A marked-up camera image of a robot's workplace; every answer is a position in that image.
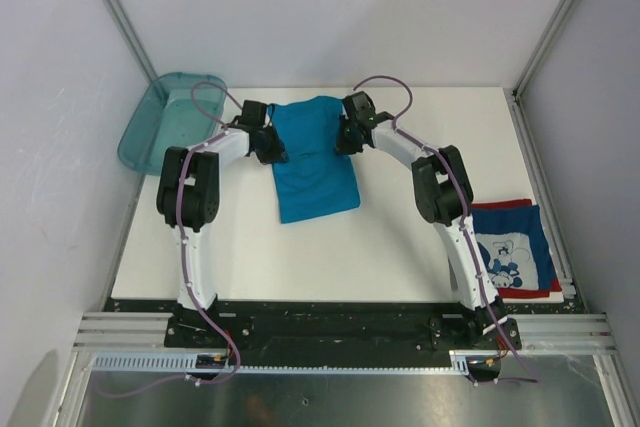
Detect bright blue t-shirt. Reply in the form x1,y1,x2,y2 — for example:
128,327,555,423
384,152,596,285
269,96,361,224

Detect red t-shirt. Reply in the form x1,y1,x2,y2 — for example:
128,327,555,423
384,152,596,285
469,198,564,302

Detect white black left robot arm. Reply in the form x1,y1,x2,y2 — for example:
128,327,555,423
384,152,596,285
156,101,288,311

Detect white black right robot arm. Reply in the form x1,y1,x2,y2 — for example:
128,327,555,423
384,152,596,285
336,91,508,348

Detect teal translucent plastic bin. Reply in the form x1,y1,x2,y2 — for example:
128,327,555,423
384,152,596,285
117,72,226,176

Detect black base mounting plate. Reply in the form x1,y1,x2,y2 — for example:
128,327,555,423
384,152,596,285
165,300,517,351

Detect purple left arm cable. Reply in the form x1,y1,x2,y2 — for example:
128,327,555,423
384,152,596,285
94,80,242,397

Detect white slotted cable duct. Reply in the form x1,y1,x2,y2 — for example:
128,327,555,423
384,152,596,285
89,350,506,376

